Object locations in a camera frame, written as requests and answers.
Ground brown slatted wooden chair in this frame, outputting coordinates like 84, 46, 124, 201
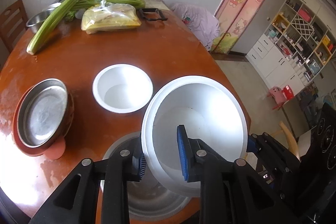
0, 0, 28, 53

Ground pink clothes on chair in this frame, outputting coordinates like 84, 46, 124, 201
171, 3, 221, 51

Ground pink pig-face plate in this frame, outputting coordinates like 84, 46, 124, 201
12, 86, 66, 161

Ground white shelf cabinet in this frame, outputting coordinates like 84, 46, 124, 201
247, 0, 335, 94

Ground pink toy stool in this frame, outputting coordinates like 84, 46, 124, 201
266, 85, 294, 110

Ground yellow shell-shaped plate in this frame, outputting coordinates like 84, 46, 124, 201
62, 93, 75, 137

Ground large steel bowl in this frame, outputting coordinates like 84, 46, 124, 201
101, 131, 194, 222

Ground long celery bunch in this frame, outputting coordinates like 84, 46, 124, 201
26, 0, 80, 55

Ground red noodle cup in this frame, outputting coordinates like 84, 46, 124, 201
92, 64, 153, 114
141, 76, 248, 197

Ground yellow noodles plastic bag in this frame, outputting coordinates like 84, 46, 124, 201
81, 1, 141, 34

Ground steel pan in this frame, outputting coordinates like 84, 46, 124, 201
17, 78, 68, 149

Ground small steel bowl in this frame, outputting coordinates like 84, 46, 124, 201
26, 8, 55, 34

